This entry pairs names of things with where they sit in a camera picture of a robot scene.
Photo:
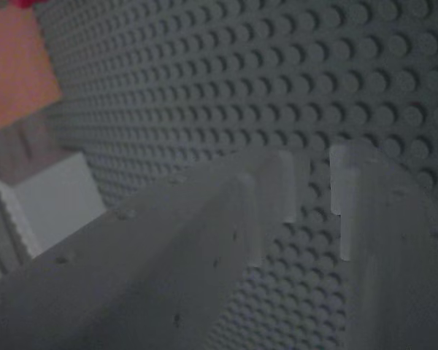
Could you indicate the grey brick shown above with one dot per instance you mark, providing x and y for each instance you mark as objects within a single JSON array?
[{"x": 58, "y": 197}]

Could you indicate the grey studded baseplate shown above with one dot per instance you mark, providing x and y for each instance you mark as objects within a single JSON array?
[{"x": 241, "y": 80}]

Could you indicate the orange brick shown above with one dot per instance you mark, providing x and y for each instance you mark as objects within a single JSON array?
[{"x": 14, "y": 69}]

